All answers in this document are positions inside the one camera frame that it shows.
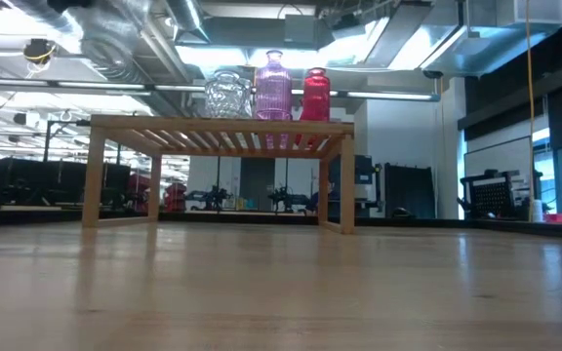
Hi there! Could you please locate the black panel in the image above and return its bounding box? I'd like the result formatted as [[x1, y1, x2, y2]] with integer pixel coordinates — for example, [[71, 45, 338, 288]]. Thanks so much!
[[382, 163, 437, 219]]

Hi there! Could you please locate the black perforated cart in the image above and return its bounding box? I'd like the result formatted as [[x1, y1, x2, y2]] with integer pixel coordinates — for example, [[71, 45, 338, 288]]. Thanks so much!
[[458, 168, 531, 221]]

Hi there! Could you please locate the black equipment rack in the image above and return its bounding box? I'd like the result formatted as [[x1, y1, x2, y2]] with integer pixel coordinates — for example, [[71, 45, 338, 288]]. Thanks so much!
[[328, 154, 384, 218]]

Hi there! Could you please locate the yellow black cable reel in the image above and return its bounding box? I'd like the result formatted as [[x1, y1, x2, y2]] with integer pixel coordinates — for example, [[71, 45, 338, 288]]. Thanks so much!
[[21, 37, 59, 65]]

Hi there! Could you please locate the grey door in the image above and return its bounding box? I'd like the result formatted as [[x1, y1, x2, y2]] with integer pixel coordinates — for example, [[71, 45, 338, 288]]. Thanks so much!
[[239, 156, 276, 212]]

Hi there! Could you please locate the white paper roll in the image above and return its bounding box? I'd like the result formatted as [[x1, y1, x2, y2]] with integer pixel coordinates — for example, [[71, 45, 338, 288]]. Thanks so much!
[[531, 197, 546, 224]]

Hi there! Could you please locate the white board panel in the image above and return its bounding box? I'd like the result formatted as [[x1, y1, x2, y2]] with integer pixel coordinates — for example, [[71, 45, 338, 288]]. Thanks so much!
[[463, 136, 534, 177]]

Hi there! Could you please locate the grey ceiling unit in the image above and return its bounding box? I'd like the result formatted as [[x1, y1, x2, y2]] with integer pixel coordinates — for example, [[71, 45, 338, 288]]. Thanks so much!
[[284, 13, 334, 50]]

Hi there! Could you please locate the wooden slatted shelf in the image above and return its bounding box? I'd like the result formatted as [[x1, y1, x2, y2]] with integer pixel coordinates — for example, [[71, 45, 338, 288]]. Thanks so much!
[[81, 114, 356, 236]]

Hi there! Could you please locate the square red glass vase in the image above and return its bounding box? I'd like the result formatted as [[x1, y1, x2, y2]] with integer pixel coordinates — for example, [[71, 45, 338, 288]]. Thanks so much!
[[294, 66, 332, 148]]

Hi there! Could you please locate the long ceiling light strip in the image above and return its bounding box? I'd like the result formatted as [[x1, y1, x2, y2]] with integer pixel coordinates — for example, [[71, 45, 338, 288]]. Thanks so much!
[[0, 76, 441, 102]]

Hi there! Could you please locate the silver rectangular air duct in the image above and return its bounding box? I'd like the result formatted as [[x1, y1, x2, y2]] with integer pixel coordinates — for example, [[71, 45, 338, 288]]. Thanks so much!
[[363, 0, 562, 77]]

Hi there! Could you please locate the diamond-cut clear glass vase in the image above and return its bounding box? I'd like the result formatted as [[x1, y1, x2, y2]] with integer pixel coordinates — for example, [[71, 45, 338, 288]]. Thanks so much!
[[204, 69, 254, 120]]

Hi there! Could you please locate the silver round air duct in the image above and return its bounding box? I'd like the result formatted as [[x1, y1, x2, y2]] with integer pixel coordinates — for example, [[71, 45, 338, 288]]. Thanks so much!
[[10, 0, 210, 84]]

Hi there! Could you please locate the red tool cabinet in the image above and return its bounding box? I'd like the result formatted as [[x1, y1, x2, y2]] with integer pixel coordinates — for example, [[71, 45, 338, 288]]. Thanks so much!
[[129, 173, 151, 214], [163, 180, 188, 214]]

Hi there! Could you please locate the wide ribbed pink glass vase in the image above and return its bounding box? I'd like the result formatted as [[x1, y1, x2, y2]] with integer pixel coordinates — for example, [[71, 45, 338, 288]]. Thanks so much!
[[253, 49, 294, 150]]

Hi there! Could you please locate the black workstation frame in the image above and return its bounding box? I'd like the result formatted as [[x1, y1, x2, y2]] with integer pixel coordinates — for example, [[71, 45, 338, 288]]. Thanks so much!
[[0, 156, 132, 209]]

